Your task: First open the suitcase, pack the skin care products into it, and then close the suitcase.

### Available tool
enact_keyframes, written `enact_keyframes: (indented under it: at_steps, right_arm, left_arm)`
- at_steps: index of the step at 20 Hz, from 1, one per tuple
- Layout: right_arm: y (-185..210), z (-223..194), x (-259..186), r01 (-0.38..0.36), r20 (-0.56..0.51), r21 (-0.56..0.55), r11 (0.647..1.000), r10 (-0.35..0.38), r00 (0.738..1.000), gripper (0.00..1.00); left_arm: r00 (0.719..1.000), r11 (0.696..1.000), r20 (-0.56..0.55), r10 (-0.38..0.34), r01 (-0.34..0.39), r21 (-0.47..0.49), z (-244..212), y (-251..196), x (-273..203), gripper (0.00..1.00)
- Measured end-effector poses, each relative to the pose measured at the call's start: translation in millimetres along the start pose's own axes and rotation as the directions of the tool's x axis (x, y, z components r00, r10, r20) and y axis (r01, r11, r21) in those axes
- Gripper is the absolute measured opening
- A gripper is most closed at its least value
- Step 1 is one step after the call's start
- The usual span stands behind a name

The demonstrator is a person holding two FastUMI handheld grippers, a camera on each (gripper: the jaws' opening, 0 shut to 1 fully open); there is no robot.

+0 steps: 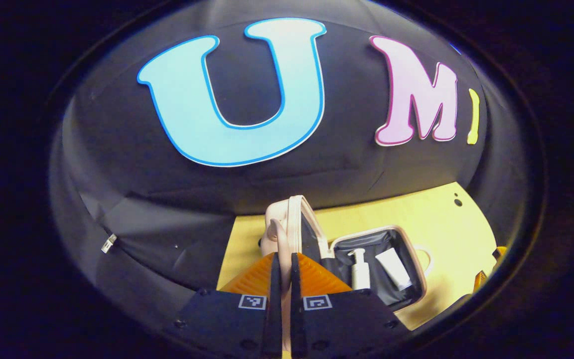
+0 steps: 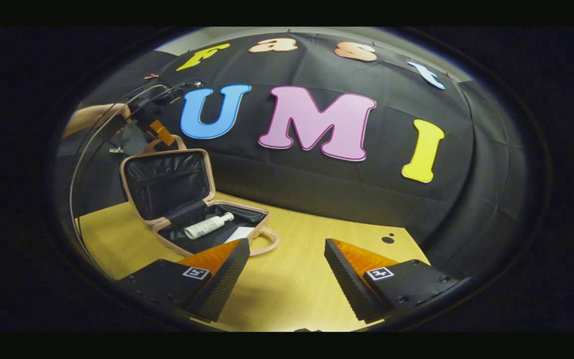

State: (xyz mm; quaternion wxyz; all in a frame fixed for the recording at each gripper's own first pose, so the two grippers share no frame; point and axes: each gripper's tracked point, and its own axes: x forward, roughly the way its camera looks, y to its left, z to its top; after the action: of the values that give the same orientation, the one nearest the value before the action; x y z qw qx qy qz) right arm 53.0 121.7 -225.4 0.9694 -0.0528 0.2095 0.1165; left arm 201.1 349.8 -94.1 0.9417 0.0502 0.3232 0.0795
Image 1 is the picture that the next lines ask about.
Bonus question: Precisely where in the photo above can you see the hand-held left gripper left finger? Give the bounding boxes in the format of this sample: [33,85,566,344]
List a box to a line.
[175,252,284,358]

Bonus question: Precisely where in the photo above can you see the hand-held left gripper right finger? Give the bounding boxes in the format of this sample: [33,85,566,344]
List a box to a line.
[289,252,408,358]

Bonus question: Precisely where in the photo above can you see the white pump bottle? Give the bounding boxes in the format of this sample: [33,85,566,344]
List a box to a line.
[347,248,371,291]

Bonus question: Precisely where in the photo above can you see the white squeeze tube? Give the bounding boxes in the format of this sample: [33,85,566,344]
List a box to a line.
[375,248,414,292]

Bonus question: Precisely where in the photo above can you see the pink suitcase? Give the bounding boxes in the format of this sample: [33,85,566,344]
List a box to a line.
[259,194,433,358]

